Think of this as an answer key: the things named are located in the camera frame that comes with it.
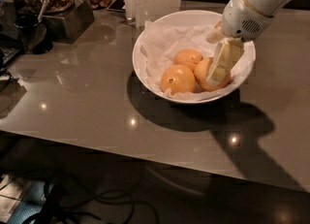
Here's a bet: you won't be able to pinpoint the black cables on floor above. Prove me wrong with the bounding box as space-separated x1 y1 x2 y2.
22 169 161 224

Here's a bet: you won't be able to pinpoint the smartphone on counter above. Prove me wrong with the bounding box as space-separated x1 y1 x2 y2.
108 0 125 13

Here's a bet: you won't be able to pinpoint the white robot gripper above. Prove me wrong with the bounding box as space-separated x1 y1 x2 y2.
206 0 273 86

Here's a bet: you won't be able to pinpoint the black cup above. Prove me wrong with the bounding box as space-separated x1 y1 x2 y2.
15 15 53 54

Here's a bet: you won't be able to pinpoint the orange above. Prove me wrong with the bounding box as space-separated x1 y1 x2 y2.
160 65 196 95
194 57 231 91
172 48 203 71

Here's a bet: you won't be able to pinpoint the white spoon handle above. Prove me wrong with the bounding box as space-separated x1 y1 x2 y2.
37 0 49 22

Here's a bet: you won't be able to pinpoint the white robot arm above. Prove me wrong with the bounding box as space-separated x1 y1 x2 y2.
206 0 292 86

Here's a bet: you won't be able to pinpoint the white paper liner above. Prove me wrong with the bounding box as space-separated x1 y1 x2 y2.
139 20 251 102

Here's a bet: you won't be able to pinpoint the white ceramic bowl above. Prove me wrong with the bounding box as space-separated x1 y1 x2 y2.
132 10 257 105

